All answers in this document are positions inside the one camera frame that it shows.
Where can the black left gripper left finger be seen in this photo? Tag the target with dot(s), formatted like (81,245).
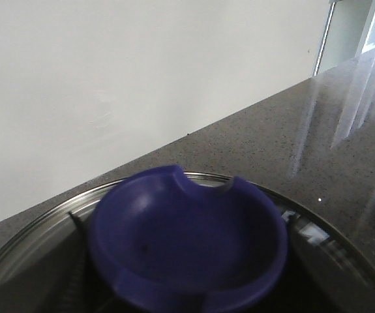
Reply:
(85,290)

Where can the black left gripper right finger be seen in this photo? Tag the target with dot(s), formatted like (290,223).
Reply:
(348,293)

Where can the glass lid with blue knob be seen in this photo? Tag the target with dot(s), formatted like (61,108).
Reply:
(166,240)

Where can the white window frame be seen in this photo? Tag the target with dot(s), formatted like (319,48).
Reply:
(349,31)

